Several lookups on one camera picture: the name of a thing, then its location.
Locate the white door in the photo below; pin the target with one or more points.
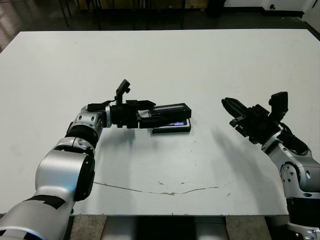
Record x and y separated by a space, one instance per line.
312 13

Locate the slim black camera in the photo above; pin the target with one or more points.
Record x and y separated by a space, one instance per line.
177 123

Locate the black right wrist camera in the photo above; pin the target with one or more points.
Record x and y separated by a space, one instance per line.
280 102

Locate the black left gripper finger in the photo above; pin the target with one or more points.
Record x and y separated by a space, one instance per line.
150 123
145 103

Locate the black box lid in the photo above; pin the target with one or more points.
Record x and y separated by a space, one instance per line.
172 112

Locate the small black door stopper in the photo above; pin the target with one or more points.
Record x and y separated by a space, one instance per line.
272 6

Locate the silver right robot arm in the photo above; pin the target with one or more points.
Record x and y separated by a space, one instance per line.
297 170

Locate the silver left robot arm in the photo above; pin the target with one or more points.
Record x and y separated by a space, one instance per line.
65 170

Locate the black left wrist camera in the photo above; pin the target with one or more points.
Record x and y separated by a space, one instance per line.
122 88

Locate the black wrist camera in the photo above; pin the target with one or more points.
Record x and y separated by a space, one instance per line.
122 88
280 102

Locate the robot torso and legs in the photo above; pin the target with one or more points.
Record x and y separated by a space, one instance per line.
165 228

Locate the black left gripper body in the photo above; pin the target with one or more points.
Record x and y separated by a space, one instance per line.
123 116

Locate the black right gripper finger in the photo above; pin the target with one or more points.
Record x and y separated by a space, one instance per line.
236 103
236 113

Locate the black box white insert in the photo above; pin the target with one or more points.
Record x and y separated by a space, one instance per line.
172 130

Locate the black bin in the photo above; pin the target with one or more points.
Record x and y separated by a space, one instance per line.
216 8

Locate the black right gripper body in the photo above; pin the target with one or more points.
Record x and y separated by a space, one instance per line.
260 125

